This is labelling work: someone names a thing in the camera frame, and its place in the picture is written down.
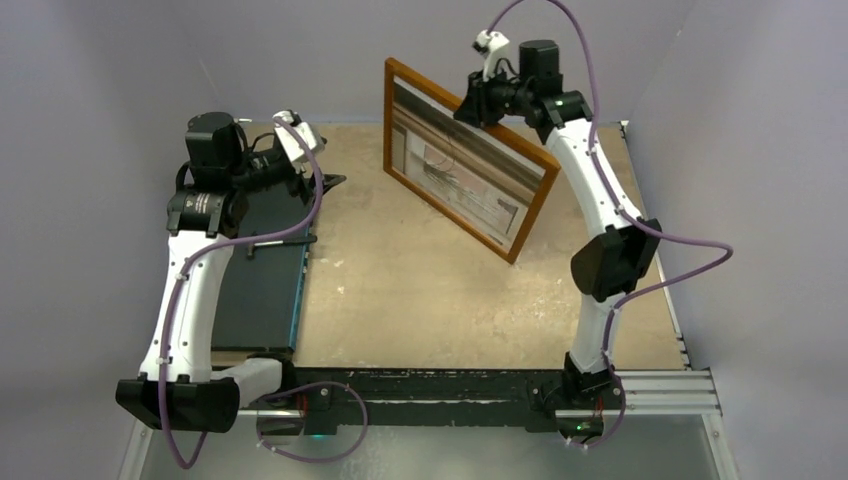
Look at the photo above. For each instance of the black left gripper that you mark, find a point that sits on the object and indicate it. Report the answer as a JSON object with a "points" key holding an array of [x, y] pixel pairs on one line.
{"points": [[297, 184]]}

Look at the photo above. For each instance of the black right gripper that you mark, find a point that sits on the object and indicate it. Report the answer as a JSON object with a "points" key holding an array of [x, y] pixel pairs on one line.
{"points": [[476, 109]]}

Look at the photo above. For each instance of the plant photo print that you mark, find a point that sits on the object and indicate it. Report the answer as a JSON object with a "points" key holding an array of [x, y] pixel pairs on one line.
{"points": [[478, 177]]}

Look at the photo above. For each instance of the orange wooden picture frame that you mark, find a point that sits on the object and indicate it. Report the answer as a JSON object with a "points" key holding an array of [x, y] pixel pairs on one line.
{"points": [[395, 68]]}

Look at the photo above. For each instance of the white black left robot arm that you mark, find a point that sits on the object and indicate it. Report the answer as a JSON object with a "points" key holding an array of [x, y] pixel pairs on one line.
{"points": [[176, 386]]}

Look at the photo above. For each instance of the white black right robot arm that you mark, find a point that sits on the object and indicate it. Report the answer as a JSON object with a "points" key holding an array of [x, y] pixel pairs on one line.
{"points": [[618, 252]]}

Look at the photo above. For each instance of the dark box with blue edge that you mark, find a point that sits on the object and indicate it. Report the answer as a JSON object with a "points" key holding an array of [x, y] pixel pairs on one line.
{"points": [[259, 306]]}

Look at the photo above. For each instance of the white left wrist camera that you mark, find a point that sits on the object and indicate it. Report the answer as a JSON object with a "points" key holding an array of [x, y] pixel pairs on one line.
{"points": [[291, 131]]}

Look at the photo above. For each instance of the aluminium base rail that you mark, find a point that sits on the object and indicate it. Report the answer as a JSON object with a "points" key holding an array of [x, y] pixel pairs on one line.
{"points": [[645, 393]]}

